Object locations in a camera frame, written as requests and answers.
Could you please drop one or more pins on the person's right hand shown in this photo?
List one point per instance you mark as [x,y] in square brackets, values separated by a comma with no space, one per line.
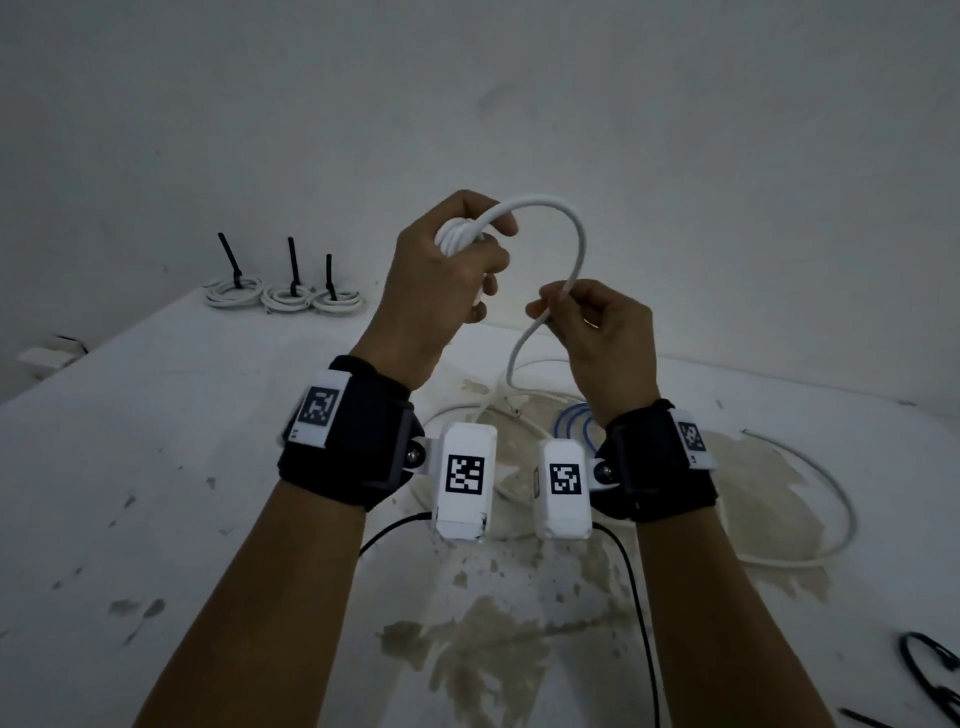
[615,352]

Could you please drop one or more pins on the person's left hand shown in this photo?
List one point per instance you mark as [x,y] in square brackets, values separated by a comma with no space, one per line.
[420,315]

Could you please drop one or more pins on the black cable ties bunch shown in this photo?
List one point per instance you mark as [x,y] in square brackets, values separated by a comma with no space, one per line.
[911,675]

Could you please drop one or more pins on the person's left forearm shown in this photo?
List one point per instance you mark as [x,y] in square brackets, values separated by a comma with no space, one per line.
[255,607]

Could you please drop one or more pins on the person's right forearm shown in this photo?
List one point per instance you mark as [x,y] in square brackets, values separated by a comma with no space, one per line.
[727,622]

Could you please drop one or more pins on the white checkered marker tag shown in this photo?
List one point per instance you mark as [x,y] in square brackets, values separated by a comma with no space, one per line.
[691,439]
[319,409]

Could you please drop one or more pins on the white power adapter box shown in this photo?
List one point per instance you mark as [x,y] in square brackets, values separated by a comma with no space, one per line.
[45,358]

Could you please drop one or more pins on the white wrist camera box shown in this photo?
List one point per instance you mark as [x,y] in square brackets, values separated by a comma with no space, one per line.
[463,521]
[562,517]

